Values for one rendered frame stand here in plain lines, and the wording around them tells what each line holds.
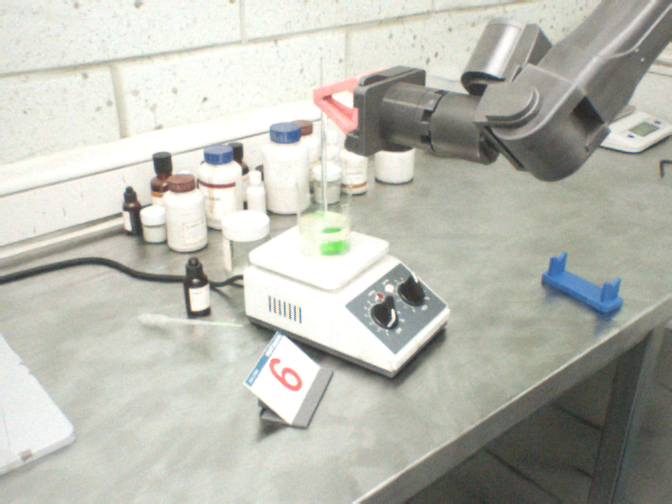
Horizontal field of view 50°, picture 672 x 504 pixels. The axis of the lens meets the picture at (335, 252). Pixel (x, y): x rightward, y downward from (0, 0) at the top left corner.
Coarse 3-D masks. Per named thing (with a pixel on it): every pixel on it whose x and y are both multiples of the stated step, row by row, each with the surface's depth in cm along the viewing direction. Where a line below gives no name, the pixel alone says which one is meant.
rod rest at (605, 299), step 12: (564, 252) 92; (552, 264) 90; (564, 264) 92; (552, 276) 91; (564, 276) 91; (576, 276) 91; (564, 288) 89; (576, 288) 88; (588, 288) 88; (600, 288) 88; (612, 288) 85; (588, 300) 87; (600, 300) 86; (612, 300) 86
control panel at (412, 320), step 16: (400, 272) 81; (368, 288) 77; (384, 288) 78; (352, 304) 75; (368, 304) 76; (400, 304) 78; (432, 304) 80; (368, 320) 74; (400, 320) 76; (416, 320) 77; (384, 336) 74; (400, 336) 75
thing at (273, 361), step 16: (288, 352) 73; (272, 368) 70; (288, 368) 72; (304, 368) 73; (256, 384) 67; (272, 384) 69; (288, 384) 70; (304, 384) 72; (272, 400) 67; (288, 400) 69
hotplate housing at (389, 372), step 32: (384, 256) 83; (256, 288) 80; (288, 288) 77; (320, 288) 76; (352, 288) 77; (256, 320) 82; (288, 320) 79; (320, 320) 76; (352, 320) 74; (352, 352) 75; (384, 352) 73; (416, 352) 77
